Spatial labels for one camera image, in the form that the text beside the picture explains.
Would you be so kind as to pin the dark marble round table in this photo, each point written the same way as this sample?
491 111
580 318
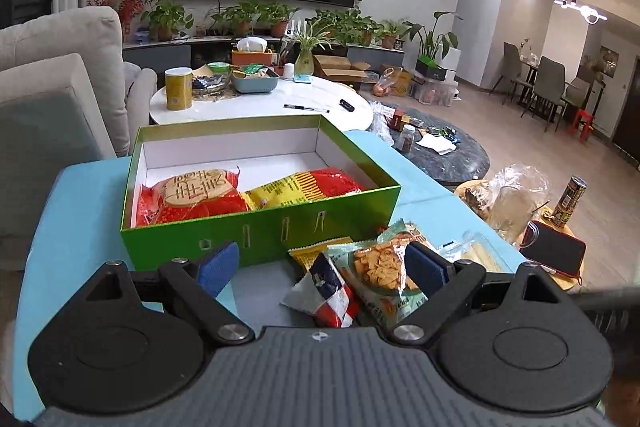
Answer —
450 157

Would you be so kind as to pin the spider plant in glass vase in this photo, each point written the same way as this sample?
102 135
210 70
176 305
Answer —
304 57

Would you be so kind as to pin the beige sofa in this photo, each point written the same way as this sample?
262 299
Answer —
50 72

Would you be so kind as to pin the pendant lamp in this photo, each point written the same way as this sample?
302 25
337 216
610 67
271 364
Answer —
582 9

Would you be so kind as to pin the grey table mat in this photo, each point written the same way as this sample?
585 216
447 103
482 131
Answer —
260 292

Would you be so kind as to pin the yellow canister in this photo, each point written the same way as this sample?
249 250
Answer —
178 89

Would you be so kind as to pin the small black device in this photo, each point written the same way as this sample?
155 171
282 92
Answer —
346 105

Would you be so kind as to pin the black pen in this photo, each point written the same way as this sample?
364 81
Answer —
306 108

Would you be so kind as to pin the clear storage box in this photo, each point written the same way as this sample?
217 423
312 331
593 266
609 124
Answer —
435 94

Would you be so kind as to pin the black and gold drink can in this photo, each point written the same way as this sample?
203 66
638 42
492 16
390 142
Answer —
569 202

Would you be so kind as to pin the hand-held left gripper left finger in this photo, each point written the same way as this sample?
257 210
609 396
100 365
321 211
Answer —
220 267

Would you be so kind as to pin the blue bowl with snacks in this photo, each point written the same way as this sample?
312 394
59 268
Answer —
255 84

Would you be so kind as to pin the open cardboard box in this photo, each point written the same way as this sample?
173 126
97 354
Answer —
340 67

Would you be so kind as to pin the red berry branch decoration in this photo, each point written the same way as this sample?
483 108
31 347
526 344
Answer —
127 2

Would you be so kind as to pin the black phone red case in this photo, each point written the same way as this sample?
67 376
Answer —
552 249

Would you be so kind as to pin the orange tissue box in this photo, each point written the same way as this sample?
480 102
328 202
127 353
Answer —
251 56

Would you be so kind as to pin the grey dining chair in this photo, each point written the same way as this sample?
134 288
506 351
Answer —
512 67
547 84

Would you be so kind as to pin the black and green box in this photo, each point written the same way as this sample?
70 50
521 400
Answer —
430 67

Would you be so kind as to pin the yellow and red snack packet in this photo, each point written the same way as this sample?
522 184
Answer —
305 187

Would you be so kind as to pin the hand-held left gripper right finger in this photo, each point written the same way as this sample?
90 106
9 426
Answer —
425 267

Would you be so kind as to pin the clear plastic bag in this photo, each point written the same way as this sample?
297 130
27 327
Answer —
515 202

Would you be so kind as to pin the green cardboard box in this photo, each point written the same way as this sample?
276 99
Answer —
175 232

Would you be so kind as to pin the green cracker snack packet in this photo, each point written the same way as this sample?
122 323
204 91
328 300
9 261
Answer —
375 264

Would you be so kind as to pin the grey television cabinet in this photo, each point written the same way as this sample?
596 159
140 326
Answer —
165 54

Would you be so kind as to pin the potted green plant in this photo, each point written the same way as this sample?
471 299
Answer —
277 14
390 34
350 27
235 17
167 19

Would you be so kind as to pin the clear bread packet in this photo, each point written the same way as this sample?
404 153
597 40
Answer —
475 252

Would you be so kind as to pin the white cup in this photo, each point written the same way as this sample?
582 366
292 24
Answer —
289 71

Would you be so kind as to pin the red round cake packet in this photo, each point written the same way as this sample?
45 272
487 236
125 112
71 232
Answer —
200 197

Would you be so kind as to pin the red white blue snack packet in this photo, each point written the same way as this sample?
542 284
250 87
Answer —
327 294

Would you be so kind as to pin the white round table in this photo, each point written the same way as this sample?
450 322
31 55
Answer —
250 107

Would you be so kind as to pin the brown jar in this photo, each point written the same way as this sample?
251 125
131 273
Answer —
407 139

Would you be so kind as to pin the red stool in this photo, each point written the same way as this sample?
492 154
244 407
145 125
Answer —
582 122

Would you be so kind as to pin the large leaf potted plant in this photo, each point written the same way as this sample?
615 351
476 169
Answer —
435 37

